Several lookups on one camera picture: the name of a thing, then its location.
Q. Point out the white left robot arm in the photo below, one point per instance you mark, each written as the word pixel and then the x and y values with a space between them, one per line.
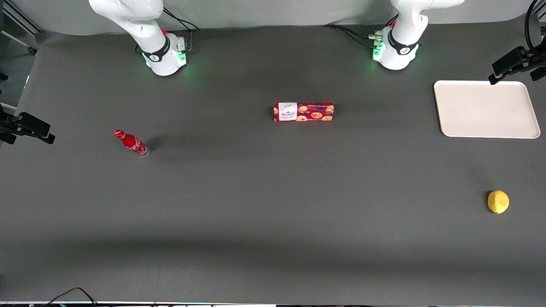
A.
pixel 401 47

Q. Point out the red cola bottle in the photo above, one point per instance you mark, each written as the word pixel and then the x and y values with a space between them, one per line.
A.
pixel 132 143

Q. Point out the yellow lemon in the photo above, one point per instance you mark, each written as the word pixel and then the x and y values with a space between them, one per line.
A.
pixel 498 201

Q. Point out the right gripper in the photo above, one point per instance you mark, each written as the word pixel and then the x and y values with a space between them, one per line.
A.
pixel 28 124

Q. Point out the red tartan cookie box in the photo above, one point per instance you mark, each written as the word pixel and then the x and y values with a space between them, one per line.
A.
pixel 311 111

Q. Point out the cream plastic tray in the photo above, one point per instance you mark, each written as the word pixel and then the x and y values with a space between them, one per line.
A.
pixel 486 108

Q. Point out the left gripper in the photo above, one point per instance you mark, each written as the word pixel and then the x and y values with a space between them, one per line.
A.
pixel 510 61

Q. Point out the thin metal rod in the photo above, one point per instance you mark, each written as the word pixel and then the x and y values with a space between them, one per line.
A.
pixel 19 42

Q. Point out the aluminium frame rail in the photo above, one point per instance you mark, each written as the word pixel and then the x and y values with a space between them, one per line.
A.
pixel 23 19

